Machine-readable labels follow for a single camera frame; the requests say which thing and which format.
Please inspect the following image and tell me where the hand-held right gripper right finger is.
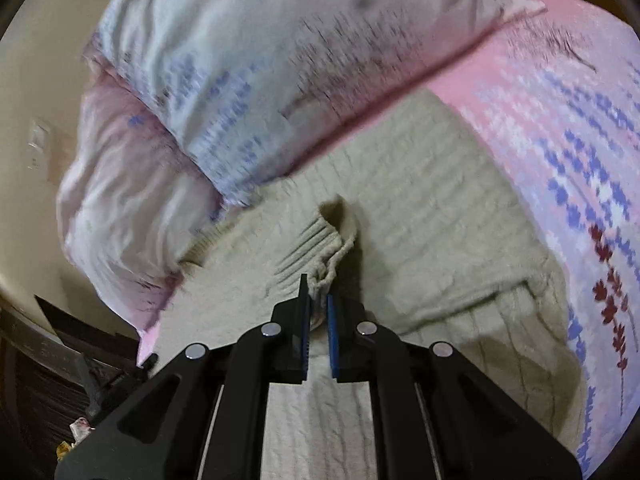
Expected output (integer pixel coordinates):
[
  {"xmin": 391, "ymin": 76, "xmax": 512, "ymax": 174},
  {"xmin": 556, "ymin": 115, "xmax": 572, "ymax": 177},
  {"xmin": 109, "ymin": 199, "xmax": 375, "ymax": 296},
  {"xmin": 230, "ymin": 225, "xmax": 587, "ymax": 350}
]
[{"xmin": 326, "ymin": 293, "xmax": 584, "ymax": 480}]

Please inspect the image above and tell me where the white wall switch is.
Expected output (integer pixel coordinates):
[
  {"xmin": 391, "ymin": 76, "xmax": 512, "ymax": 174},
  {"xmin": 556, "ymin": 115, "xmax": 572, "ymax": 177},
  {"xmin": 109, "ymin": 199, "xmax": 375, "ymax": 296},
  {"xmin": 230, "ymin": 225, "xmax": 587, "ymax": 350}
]
[{"xmin": 26, "ymin": 118, "xmax": 53, "ymax": 181}]

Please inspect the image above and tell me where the white floral pillow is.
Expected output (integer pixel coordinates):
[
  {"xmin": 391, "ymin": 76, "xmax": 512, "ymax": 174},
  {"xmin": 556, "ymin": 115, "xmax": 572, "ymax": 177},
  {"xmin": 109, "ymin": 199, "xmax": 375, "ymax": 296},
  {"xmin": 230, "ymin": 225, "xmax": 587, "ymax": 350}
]
[{"xmin": 84, "ymin": 0, "xmax": 516, "ymax": 210}]

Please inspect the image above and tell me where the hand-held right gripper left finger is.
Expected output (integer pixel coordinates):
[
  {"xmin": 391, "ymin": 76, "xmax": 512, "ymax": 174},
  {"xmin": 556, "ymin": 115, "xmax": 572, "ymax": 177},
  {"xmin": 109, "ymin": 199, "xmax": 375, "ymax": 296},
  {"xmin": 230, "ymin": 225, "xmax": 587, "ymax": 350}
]
[{"xmin": 54, "ymin": 274, "xmax": 312, "ymax": 480}]

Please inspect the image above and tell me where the pink floral bed sheet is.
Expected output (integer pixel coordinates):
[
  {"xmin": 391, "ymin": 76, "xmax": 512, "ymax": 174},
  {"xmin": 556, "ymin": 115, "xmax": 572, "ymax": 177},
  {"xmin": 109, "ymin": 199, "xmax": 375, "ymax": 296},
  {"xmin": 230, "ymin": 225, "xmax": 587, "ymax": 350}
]
[{"xmin": 136, "ymin": 0, "xmax": 640, "ymax": 479}]

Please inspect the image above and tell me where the pink pillow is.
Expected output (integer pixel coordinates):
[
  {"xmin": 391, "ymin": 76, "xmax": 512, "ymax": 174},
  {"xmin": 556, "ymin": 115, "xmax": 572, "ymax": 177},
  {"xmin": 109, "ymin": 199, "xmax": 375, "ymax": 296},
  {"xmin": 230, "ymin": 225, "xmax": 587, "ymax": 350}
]
[{"xmin": 56, "ymin": 69, "xmax": 226, "ymax": 332}]

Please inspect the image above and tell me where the dark bedside furniture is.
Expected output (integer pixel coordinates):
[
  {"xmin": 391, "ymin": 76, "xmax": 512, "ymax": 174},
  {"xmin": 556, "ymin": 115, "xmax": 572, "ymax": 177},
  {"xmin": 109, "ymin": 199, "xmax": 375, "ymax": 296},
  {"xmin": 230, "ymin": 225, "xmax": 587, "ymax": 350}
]
[{"xmin": 0, "ymin": 296, "xmax": 151, "ymax": 476}]

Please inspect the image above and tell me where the beige knit sweater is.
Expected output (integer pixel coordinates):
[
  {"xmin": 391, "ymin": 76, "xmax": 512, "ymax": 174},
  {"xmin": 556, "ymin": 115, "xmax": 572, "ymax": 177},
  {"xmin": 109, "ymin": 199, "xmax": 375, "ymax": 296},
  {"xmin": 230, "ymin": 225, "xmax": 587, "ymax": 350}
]
[{"xmin": 156, "ymin": 89, "xmax": 586, "ymax": 480}]

